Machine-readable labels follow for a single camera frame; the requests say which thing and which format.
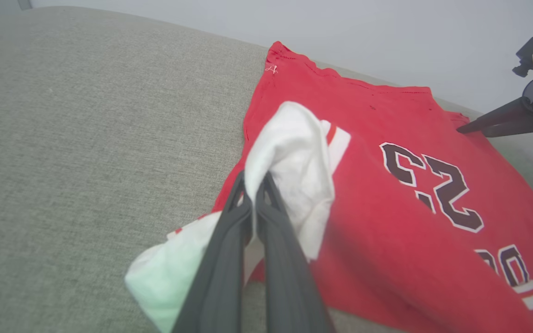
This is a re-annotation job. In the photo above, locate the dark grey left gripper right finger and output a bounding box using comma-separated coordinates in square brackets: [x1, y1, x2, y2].
[254, 172, 335, 333]

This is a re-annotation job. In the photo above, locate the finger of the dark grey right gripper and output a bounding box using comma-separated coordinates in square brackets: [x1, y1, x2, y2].
[481, 119, 533, 138]
[456, 96, 532, 135]

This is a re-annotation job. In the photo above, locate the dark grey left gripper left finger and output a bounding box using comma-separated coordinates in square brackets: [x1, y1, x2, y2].
[171, 170, 254, 333]

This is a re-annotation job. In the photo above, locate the red and white basketball jersey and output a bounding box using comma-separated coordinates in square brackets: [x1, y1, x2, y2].
[124, 41, 533, 333]

